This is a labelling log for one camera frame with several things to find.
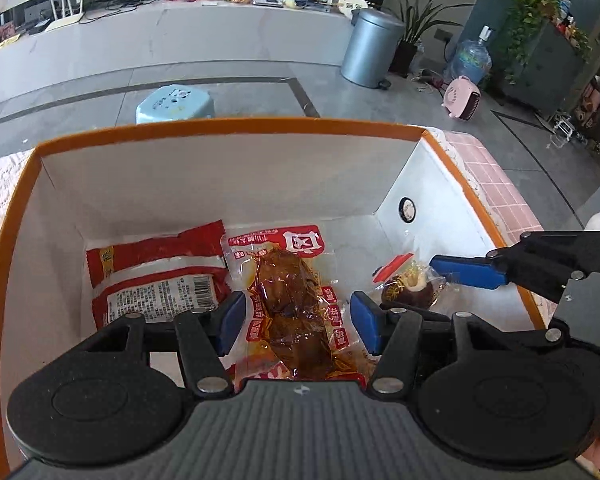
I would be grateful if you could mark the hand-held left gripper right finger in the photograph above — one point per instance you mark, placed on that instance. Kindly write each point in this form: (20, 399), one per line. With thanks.
(367, 320)

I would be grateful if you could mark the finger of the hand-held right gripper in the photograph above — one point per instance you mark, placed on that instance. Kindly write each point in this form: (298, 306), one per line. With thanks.
(540, 338)
(470, 272)

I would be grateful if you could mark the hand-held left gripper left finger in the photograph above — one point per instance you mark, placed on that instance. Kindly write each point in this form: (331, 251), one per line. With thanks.
(230, 322)

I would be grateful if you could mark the small clear snack packet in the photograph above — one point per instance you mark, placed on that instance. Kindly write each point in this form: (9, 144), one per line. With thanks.
(410, 285)

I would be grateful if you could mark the clear braised meat packet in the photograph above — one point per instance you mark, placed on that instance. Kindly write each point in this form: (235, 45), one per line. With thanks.
(290, 300)

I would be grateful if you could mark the red snack bag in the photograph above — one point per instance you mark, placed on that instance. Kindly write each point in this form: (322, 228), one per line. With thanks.
(150, 270)

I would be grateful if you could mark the orange cardboard box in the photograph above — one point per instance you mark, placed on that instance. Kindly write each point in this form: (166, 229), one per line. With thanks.
(205, 180)

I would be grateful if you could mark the pink checked tablecloth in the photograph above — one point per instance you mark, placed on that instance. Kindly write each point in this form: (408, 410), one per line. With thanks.
(500, 190)

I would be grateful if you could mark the person's leg with white sock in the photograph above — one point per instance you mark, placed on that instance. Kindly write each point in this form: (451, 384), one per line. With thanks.
(597, 221)

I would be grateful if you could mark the pink space heater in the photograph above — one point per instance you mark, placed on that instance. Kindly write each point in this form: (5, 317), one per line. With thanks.
(461, 100)

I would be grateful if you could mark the small white rack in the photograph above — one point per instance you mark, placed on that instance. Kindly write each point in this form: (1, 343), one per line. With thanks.
(565, 127)

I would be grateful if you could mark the blue water bottle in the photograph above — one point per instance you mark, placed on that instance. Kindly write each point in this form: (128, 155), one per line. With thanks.
(470, 62)

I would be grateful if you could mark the dark teal cabinet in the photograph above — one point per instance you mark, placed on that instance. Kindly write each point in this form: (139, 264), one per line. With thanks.
(545, 75)

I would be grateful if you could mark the light blue plastic stool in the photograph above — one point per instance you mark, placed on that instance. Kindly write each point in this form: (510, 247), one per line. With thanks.
(175, 105)

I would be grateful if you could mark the grey metal trash can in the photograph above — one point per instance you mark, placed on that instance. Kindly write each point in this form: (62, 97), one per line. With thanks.
(370, 50)

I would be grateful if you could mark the potted long-leaf plant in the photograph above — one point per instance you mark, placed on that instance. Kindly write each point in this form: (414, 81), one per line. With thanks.
(420, 25)

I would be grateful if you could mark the green trailing plant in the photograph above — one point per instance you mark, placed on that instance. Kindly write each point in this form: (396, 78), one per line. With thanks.
(527, 15)

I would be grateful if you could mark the white media console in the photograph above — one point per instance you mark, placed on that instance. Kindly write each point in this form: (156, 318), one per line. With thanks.
(180, 35)

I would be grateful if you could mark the white router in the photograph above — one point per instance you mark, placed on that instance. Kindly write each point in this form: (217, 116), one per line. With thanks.
(65, 15)

